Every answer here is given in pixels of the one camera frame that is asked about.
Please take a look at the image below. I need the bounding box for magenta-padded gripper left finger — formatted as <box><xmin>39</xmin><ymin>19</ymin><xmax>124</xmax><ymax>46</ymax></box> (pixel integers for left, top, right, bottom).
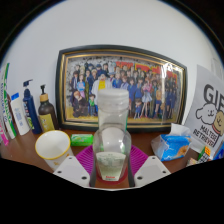
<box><xmin>53</xmin><ymin>144</ymin><xmax>98</xmax><ymax>189</ymax></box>

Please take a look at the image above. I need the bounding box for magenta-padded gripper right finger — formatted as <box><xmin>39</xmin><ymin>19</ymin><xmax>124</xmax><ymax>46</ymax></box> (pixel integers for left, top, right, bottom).
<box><xmin>128</xmin><ymin>144</ymin><xmax>172</xmax><ymax>189</ymax></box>

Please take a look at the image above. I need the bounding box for clear plastic drink bottle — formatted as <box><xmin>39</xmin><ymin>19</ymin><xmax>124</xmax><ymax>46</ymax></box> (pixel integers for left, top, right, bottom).
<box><xmin>92</xmin><ymin>88</ymin><xmax>133</xmax><ymax>183</ymax></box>

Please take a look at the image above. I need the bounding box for blue tissue pack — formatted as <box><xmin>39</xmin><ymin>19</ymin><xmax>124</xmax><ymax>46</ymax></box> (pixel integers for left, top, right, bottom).
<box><xmin>150</xmin><ymin>123</ymin><xmax>192</xmax><ymax>162</ymax></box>

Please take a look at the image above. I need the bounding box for white cup with yellow rim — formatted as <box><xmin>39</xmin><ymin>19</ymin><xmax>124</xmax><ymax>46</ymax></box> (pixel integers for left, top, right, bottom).
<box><xmin>34</xmin><ymin>129</ymin><xmax>75</xmax><ymax>172</ymax></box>

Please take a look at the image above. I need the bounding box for small green box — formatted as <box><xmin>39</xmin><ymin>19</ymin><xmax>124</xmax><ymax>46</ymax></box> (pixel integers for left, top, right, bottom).
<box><xmin>70</xmin><ymin>133</ymin><xmax>95</xmax><ymax>147</ymax></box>

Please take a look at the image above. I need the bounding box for small patterned snack packet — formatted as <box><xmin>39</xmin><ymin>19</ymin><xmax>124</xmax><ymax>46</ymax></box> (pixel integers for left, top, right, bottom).
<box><xmin>185</xmin><ymin>156</ymin><xmax>200</xmax><ymax>168</ymax></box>

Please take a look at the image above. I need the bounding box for colourful puzzle cube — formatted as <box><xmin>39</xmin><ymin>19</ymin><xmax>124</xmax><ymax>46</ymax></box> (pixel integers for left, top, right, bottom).
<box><xmin>197</xmin><ymin>145</ymin><xmax>212</xmax><ymax>164</ymax></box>

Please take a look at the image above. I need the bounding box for brown pump bottle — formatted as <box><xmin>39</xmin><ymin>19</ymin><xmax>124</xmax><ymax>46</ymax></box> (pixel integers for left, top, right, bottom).
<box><xmin>37</xmin><ymin>84</ymin><xmax>60</xmax><ymax>133</ymax></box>

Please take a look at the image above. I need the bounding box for dark blue pump bottle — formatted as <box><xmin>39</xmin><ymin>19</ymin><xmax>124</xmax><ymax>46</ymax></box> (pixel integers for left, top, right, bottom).
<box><xmin>22</xmin><ymin>78</ymin><xmax>43</xmax><ymax>135</ymax></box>

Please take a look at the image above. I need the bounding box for white tube with blue cap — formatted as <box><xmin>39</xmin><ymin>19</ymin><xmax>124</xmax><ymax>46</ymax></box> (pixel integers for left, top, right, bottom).
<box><xmin>10</xmin><ymin>92</ymin><xmax>31</xmax><ymax>136</ymax></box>

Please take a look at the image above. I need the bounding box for tall pink and white box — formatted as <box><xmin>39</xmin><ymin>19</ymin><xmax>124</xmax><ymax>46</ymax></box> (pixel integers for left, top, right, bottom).
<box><xmin>0</xmin><ymin>109</ymin><xmax>10</xmax><ymax>147</ymax></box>

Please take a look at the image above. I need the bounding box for white printed paper gift bag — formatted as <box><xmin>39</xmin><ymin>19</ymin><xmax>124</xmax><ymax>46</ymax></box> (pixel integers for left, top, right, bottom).
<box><xmin>183</xmin><ymin>64</ymin><xmax>224</xmax><ymax>155</ymax></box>

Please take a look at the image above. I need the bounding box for framed group picture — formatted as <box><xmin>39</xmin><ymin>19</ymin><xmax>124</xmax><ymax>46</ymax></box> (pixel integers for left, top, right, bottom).
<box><xmin>55</xmin><ymin>44</ymin><xmax>188</xmax><ymax>133</ymax></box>

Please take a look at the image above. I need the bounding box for tall green and white box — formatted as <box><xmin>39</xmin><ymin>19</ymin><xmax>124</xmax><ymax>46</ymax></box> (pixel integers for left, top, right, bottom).
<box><xmin>0</xmin><ymin>62</ymin><xmax>18</xmax><ymax>140</ymax></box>

